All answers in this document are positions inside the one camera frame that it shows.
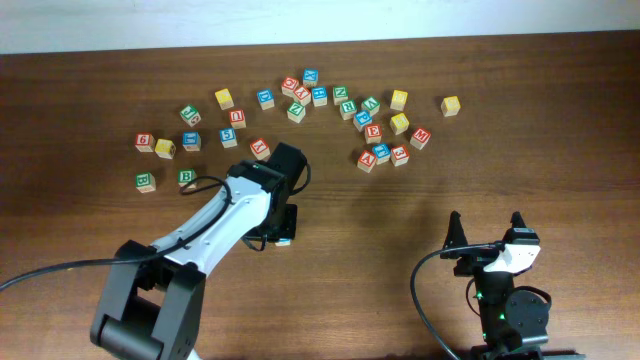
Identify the yellow block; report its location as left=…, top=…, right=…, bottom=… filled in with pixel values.
left=214, top=88, right=234, bottom=110
left=154, top=139, right=176, bottom=159
left=390, top=113, right=409, bottom=135
left=390, top=90, right=408, bottom=111
left=274, top=239, right=291, bottom=247
left=441, top=96, right=461, bottom=117

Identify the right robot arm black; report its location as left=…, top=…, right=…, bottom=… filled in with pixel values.
left=441, top=211, right=552, bottom=359

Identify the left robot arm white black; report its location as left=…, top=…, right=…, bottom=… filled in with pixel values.
left=89, top=156, right=309, bottom=359

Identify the red block K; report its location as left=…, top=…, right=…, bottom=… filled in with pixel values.
left=250, top=138, right=271, bottom=160

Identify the blue block 5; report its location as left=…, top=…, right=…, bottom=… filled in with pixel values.
left=219, top=128, right=237, bottom=148

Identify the red block 3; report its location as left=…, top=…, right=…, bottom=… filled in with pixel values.
left=391, top=145, right=410, bottom=166

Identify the red block A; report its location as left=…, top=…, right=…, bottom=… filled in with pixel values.
left=357, top=151, right=377, bottom=173

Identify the green block B right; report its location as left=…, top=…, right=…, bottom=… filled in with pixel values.
left=178, top=169, right=197, bottom=189

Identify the green block b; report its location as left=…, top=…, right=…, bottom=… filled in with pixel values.
left=135, top=172, right=156, bottom=193
left=178, top=169, right=197, bottom=189

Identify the red block M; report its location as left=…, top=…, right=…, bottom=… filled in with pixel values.
left=410, top=128, right=431, bottom=150

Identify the green block Z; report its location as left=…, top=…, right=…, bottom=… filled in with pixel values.
left=287, top=102, right=306, bottom=123

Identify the blue block bottom right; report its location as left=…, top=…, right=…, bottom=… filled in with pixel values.
left=372, top=143, right=391, bottom=165

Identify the red block U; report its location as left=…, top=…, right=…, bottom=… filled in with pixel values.
left=229, top=109, right=246, bottom=129

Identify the blue block left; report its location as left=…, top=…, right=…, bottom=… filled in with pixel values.
left=182, top=132, right=201, bottom=152

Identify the blue block D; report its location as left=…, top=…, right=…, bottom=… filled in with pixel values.
left=257, top=89, right=275, bottom=110

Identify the red block E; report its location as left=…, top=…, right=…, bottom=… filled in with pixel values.
left=364, top=124, right=382, bottom=144

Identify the blue block P right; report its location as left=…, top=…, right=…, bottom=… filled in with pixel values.
left=353, top=110, right=373, bottom=132

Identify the green block R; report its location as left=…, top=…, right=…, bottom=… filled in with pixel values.
left=339, top=100, right=358, bottom=120

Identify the blue block H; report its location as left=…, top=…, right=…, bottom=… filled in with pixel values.
left=311, top=86, right=328, bottom=107

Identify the red block C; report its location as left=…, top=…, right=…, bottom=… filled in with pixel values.
left=281, top=76, right=299, bottom=97

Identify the green block B left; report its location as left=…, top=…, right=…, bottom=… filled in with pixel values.
left=135, top=172, right=156, bottom=193

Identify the green block J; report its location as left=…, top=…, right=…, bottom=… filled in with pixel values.
left=179, top=104, right=202, bottom=127

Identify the green block N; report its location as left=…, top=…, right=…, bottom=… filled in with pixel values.
left=333, top=86, right=349, bottom=105

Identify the green block V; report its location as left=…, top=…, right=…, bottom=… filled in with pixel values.
left=361, top=96, right=381, bottom=116

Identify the blue block X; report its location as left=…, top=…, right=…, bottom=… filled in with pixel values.
left=302, top=68, right=319, bottom=88

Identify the red block 6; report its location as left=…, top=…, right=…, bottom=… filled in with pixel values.
left=134, top=133, right=155, bottom=153

